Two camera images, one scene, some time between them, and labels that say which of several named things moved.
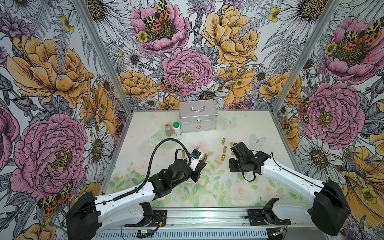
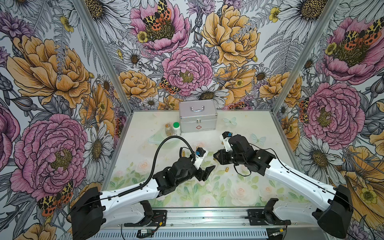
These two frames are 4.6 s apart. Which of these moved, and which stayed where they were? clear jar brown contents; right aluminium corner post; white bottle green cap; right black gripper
Moved: right black gripper
Stayed: white bottle green cap; clear jar brown contents; right aluminium corner post
